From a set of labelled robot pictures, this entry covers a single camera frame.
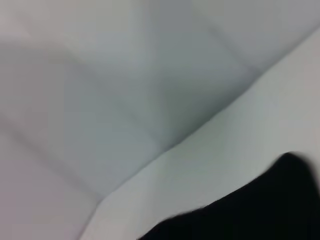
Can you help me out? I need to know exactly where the black shirt with FREE! print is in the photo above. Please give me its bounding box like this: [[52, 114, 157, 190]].
[[136, 151, 320, 240]]

